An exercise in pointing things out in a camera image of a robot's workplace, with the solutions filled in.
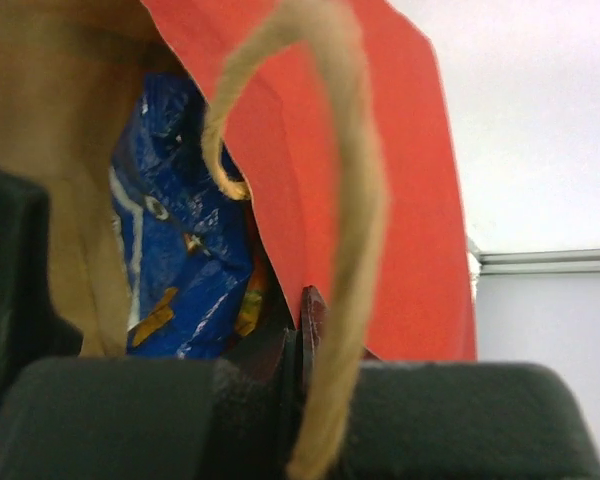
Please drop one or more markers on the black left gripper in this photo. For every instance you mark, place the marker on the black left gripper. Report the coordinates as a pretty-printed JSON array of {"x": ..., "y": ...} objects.
[{"x": 30, "y": 326}]

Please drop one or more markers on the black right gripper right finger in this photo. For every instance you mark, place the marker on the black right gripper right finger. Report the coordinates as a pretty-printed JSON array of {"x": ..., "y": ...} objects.
[{"x": 451, "y": 420}]

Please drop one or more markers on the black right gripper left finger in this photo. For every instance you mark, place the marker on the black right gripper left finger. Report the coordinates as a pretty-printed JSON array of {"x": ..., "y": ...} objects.
[{"x": 141, "y": 418}]

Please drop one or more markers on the blue chips snack bag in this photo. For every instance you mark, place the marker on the blue chips snack bag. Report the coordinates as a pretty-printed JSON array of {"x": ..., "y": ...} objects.
[{"x": 196, "y": 272}]

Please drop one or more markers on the red paper bag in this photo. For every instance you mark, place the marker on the red paper bag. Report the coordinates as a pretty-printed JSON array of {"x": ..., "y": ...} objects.
[{"x": 326, "y": 117}]

